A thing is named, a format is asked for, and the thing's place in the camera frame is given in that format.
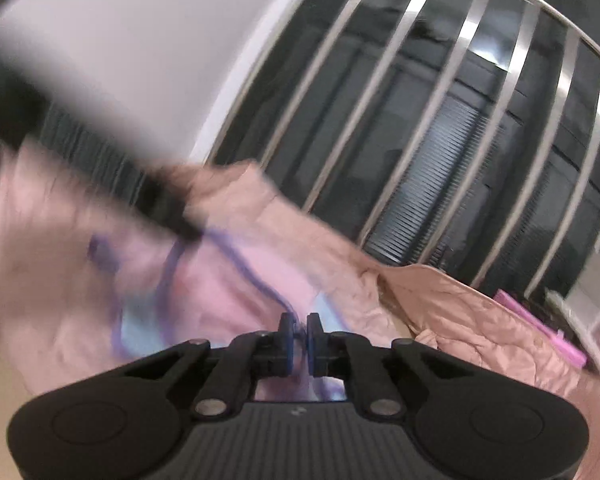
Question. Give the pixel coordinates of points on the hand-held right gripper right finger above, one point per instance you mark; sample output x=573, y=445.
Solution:
x=314, y=347

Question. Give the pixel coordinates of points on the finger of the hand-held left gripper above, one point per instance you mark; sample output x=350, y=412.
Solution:
x=172, y=215

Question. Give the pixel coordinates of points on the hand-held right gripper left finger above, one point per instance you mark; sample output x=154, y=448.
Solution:
x=286, y=347

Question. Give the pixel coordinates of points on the pink purple-trimmed top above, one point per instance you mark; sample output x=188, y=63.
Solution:
x=220, y=280

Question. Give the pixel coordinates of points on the pink quilted jacket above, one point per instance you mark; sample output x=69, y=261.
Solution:
x=455, y=310

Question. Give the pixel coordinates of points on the pink flat book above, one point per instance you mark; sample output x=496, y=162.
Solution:
x=540, y=322

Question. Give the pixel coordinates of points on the metal window grille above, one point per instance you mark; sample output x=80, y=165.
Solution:
x=430, y=135

